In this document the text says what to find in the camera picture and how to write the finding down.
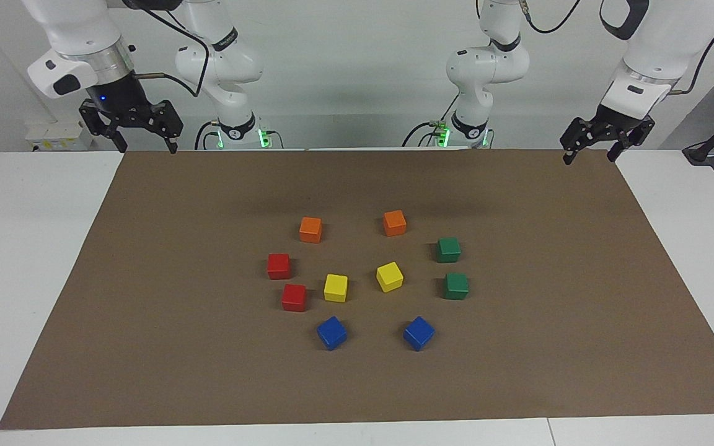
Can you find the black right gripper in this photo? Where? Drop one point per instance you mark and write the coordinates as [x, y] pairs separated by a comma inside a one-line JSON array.
[[118, 99]]

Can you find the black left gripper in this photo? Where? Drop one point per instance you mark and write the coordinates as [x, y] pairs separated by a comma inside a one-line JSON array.
[[614, 121]]

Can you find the green wooden block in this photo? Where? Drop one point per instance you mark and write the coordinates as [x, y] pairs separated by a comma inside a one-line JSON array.
[[455, 286], [449, 249]]

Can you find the red wooden block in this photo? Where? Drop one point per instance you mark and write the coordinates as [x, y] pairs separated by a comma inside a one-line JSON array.
[[278, 266], [294, 297]]

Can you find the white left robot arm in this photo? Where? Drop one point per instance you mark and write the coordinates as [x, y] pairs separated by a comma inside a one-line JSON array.
[[667, 37]]

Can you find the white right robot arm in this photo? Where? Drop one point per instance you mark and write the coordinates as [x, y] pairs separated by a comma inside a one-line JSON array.
[[78, 25]]

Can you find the orange wooden block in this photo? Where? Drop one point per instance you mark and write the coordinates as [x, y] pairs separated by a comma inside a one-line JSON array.
[[394, 223], [310, 229]]

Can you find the brown table mat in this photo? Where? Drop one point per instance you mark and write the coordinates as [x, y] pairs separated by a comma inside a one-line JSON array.
[[146, 341]]

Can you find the yellow wooden block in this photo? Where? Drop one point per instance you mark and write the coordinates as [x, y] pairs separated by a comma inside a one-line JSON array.
[[335, 288], [389, 277]]

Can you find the blue wooden block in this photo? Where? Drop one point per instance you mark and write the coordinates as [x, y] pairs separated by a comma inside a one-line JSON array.
[[419, 333], [331, 332]]

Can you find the white wall socket box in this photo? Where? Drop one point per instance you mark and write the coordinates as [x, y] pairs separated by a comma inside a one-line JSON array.
[[53, 133]]

